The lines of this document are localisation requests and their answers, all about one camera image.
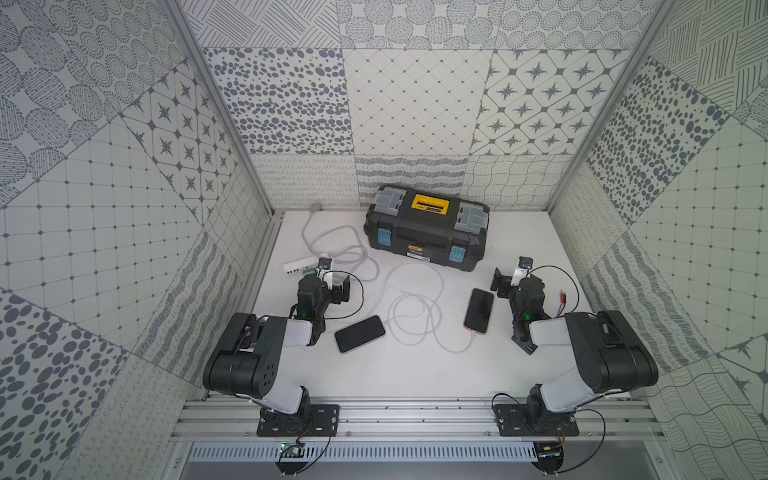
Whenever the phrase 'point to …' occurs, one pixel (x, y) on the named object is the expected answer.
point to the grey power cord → (317, 207)
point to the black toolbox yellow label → (428, 226)
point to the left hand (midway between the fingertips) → (325, 273)
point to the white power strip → (300, 266)
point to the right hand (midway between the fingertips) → (512, 273)
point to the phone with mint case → (359, 333)
